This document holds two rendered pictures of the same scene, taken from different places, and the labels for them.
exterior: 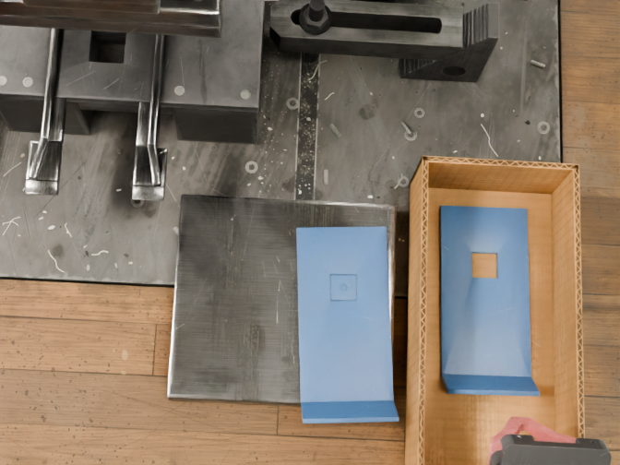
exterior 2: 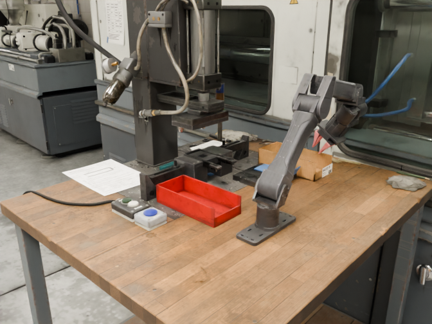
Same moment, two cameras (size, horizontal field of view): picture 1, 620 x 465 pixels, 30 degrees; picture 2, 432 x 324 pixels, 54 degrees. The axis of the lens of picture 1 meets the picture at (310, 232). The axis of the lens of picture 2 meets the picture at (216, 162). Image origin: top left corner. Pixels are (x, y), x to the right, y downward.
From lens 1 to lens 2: 1.34 m
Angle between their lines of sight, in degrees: 58
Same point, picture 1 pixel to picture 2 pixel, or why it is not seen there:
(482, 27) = (245, 137)
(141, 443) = not seen: hidden behind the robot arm
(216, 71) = (221, 151)
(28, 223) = not seen: hidden behind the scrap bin
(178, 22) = (224, 116)
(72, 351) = (246, 196)
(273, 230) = (251, 171)
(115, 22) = (216, 119)
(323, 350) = not seen: hidden behind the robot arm
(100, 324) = (245, 193)
